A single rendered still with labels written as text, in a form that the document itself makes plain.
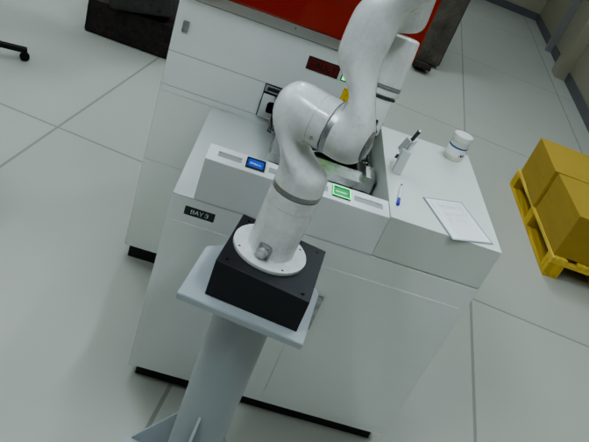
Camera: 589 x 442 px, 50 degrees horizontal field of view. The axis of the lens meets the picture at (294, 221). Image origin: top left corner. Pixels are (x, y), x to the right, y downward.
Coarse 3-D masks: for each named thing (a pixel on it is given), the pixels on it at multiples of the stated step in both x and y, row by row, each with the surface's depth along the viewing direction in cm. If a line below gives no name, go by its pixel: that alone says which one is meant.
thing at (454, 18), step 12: (444, 0) 623; (456, 0) 622; (468, 0) 622; (444, 12) 630; (456, 12) 629; (432, 24) 636; (444, 24) 636; (456, 24) 635; (432, 36) 643; (444, 36) 642; (420, 48) 651; (432, 48) 650; (444, 48) 649; (420, 60) 657; (432, 60) 656
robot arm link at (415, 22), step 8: (424, 8) 146; (432, 8) 148; (408, 16) 148; (416, 16) 148; (424, 16) 148; (408, 24) 150; (416, 24) 150; (424, 24) 151; (400, 32) 154; (408, 32) 153; (416, 32) 153
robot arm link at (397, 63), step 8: (400, 40) 161; (408, 40) 160; (416, 40) 163; (392, 48) 162; (400, 48) 161; (408, 48) 161; (416, 48) 163; (392, 56) 162; (400, 56) 162; (408, 56) 162; (384, 64) 163; (392, 64) 163; (400, 64) 162; (408, 64) 164; (384, 72) 164; (392, 72) 163; (400, 72) 163; (384, 80) 164; (392, 80) 164; (400, 80) 165; (392, 88) 165; (400, 88) 166
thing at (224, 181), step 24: (216, 168) 177; (240, 168) 176; (216, 192) 181; (240, 192) 180; (264, 192) 180; (360, 192) 188; (336, 216) 182; (360, 216) 182; (384, 216) 181; (336, 240) 187; (360, 240) 186
